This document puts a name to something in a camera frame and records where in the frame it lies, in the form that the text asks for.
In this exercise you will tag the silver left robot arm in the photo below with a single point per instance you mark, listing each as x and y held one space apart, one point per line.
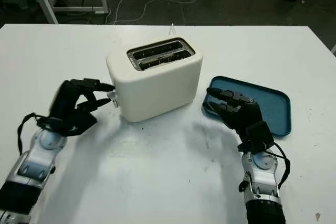
29 166

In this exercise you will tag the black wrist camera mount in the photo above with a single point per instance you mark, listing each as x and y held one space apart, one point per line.
260 136
81 123

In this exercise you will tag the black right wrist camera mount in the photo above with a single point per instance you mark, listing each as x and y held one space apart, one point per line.
260 136

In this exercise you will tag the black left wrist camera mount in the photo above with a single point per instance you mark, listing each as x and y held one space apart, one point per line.
81 123

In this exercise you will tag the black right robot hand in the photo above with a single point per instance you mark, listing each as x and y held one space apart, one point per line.
246 115

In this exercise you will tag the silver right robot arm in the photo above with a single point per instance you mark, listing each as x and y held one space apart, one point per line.
262 179

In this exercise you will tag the blue plastic tray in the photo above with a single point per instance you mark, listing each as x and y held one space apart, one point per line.
273 108

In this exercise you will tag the cream white toaster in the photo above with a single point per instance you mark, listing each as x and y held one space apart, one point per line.
157 87

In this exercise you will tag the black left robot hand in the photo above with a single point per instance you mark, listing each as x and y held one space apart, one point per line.
63 100

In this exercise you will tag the small toaster dial knob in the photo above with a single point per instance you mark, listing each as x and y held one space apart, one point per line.
116 103

